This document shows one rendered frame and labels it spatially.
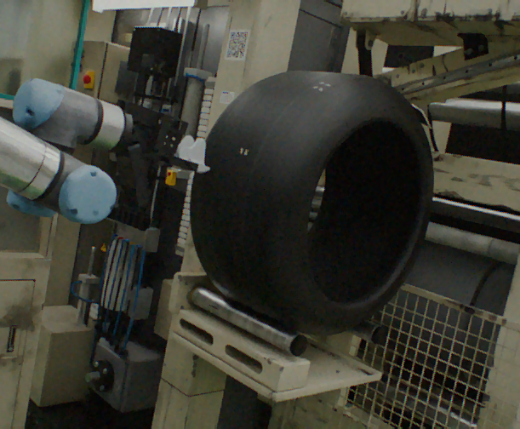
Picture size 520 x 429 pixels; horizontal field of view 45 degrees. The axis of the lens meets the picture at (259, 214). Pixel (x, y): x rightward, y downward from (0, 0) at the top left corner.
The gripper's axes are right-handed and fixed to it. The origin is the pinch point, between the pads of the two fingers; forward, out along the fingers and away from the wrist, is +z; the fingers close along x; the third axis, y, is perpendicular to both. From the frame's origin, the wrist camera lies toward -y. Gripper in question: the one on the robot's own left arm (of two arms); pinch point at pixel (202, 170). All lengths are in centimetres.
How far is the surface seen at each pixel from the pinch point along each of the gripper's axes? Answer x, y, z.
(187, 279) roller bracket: 21.6, -25.4, 23.0
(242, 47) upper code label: 30, 32, 25
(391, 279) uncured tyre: -12, -11, 53
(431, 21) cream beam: -4, 49, 50
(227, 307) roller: 8.1, -27.4, 25.0
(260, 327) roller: -3.0, -27.8, 24.8
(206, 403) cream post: 23, -58, 43
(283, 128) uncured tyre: -6.1, 12.3, 10.9
